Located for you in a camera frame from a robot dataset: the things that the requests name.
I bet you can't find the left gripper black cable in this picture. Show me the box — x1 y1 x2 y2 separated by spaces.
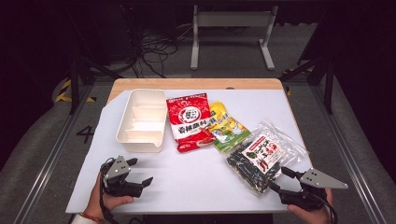
98 157 120 224

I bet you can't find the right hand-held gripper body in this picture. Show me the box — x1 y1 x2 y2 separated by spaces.
279 167 349 211

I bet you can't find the white divided plastic container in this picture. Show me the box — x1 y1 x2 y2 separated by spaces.
115 88 169 153

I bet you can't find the red cord bracelet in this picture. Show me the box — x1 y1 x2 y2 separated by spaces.
78 212 106 224

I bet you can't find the person's left hand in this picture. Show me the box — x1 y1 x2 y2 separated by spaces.
83 174 134 220

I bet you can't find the white table mat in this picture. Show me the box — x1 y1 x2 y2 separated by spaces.
64 89 314 216

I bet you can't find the yellow black hazard tape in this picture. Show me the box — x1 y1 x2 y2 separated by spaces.
55 78 96 104

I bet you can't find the clear bag of dark dried food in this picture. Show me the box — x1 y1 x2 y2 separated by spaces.
225 120 311 198

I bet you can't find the black metal stand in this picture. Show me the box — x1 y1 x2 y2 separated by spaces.
66 6 125 115
278 55 335 115

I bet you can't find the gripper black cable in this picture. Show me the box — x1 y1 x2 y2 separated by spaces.
98 157 120 224
311 192 340 224

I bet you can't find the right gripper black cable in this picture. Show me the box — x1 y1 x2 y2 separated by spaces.
311 192 340 224

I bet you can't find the red seasoning packet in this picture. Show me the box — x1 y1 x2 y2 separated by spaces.
166 92 217 153

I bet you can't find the white metal stand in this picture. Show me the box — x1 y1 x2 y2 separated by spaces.
190 4 279 71

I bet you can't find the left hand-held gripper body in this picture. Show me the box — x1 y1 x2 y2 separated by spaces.
102 154 144 199

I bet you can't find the yellow green spout pouch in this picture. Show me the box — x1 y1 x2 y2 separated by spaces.
208 101 251 153

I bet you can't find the person's right hand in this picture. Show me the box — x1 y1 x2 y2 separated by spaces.
287 188 334 224

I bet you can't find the tangle of black floor cables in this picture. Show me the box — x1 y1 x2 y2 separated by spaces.
130 31 178 78

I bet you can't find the aluminium floor rail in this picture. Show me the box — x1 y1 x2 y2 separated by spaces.
311 83 389 224
13 83 94 224

